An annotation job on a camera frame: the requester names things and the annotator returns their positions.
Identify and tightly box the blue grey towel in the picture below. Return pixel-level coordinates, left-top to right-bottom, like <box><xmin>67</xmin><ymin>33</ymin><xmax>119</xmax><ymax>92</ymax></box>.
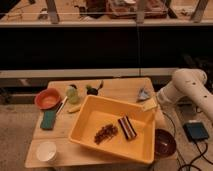
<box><xmin>137</xmin><ymin>88</ymin><xmax>150</xmax><ymax>102</ymax></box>

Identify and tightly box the dark green toy vegetable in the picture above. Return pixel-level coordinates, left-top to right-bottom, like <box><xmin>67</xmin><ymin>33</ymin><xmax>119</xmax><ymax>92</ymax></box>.
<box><xmin>86</xmin><ymin>81</ymin><xmax>104</xmax><ymax>95</ymax></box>

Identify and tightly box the wooden board table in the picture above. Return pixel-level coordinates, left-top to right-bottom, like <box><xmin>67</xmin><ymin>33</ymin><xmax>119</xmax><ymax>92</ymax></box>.
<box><xmin>24</xmin><ymin>77</ymin><xmax>171</xmax><ymax>169</ymax></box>

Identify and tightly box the yellow plastic tray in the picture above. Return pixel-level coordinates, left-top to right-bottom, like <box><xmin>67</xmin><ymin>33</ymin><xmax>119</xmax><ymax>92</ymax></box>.
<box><xmin>69</xmin><ymin>95</ymin><xmax>155</xmax><ymax>164</ymax></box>

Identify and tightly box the dark brown bowl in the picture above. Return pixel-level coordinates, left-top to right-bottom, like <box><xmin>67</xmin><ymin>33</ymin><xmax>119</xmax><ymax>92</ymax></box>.
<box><xmin>155</xmin><ymin>129</ymin><xmax>177</xmax><ymax>158</ymax></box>

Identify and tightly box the red bowl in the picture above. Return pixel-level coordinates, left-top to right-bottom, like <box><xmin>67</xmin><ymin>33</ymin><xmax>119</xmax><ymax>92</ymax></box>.
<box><xmin>34</xmin><ymin>88</ymin><xmax>61</xmax><ymax>110</ymax></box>

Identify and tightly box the green pear toy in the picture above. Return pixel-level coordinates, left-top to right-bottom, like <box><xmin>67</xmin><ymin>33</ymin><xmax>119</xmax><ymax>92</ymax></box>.
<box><xmin>66</xmin><ymin>86</ymin><xmax>79</xmax><ymax>104</ymax></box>

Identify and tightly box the yellow banana toy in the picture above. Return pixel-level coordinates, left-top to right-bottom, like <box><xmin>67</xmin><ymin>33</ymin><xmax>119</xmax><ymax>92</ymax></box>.
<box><xmin>67</xmin><ymin>104</ymin><xmax>81</xmax><ymax>113</ymax></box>

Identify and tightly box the white handled utensil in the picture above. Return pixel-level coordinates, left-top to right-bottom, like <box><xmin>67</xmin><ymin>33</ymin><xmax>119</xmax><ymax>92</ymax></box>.
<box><xmin>56</xmin><ymin>96</ymin><xmax>68</xmax><ymax>115</ymax></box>

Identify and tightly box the striped brown block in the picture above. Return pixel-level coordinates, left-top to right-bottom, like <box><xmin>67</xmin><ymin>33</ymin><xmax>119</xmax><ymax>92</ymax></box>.
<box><xmin>118</xmin><ymin>116</ymin><xmax>137</xmax><ymax>141</ymax></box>

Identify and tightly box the black pedal box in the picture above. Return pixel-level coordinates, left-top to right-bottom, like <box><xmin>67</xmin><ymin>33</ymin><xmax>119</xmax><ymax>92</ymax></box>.
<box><xmin>183</xmin><ymin>122</ymin><xmax>209</xmax><ymax>142</ymax></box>

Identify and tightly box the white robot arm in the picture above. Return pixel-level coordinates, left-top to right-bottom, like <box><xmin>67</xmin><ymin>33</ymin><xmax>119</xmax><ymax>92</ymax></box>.
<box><xmin>156</xmin><ymin>68</ymin><xmax>213</xmax><ymax>123</ymax></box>

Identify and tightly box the brown crumbs pile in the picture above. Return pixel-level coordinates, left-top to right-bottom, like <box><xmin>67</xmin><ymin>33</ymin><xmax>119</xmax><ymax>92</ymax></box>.
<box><xmin>94</xmin><ymin>124</ymin><xmax>118</xmax><ymax>145</ymax></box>

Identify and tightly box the white paper cup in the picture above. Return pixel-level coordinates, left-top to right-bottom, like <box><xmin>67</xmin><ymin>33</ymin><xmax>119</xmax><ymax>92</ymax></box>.
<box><xmin>36</xmin><ymin>141</ymin><xmax>57</xmax><ymax>163</ymax></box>

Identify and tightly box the green sponge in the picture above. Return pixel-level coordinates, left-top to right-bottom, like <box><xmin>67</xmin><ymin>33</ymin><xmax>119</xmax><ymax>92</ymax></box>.
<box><xmin>40</xmin><ymin>110</ymin><xmax>56</xmax><ymax>130</ymax></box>

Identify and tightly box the black cable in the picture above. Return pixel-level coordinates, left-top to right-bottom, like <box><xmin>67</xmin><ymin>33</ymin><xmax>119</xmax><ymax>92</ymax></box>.
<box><xmin>161</xmin><ymin>109</ymin><xmax>213</xmax><ymax>171</ymax></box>

